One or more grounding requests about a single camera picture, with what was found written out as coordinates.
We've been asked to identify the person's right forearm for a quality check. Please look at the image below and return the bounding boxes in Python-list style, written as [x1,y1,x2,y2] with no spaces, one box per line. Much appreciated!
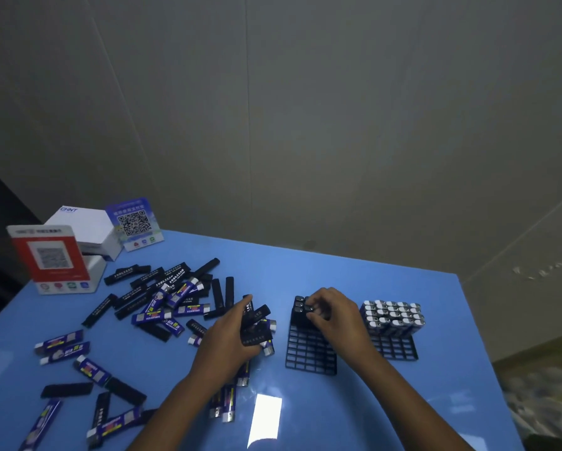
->
[355,345,475,451]

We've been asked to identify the white cardboard box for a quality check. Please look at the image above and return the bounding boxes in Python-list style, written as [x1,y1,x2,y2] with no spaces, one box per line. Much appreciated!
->
[45,205,123,262]

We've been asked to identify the person's left hand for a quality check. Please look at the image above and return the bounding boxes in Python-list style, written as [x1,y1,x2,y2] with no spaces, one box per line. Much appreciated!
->
[189,295,263,386]

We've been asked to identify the blue code sign stand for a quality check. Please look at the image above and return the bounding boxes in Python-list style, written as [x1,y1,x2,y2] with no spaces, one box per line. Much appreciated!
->
[105,197,165,253]

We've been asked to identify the row of black lighters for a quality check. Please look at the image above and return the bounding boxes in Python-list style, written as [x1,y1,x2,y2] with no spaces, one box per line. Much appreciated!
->
[291,295,315,329]

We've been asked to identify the person's right hand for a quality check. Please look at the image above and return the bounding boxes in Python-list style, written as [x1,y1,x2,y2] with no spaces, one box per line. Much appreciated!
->
[305,287,379,368]

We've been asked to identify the person's left forearm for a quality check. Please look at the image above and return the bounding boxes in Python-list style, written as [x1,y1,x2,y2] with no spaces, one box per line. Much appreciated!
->
[128,368,221,451]

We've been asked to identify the black slim lighter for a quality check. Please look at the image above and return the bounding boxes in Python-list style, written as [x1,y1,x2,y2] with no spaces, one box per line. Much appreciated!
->
[248,304,272,326]

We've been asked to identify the black grid tray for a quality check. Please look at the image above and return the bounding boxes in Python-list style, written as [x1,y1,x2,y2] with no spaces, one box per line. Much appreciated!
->
[285,295,338,376]
[359,300,426,362]

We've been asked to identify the red code sign stand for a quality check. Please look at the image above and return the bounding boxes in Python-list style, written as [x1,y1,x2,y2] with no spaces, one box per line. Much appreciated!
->
[6,224,108,295]

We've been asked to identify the crumpled clear plastic bags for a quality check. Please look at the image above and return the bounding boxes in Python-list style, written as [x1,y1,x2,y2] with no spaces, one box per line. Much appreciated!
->
[502,366,562,451]

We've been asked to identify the pile of mixed lighters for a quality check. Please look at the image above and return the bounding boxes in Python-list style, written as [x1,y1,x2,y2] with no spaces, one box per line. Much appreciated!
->
[19,257,278,451]

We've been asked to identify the row of blue lighters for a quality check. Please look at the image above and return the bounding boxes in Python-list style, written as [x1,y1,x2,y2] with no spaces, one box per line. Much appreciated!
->
[360,300,426,336]

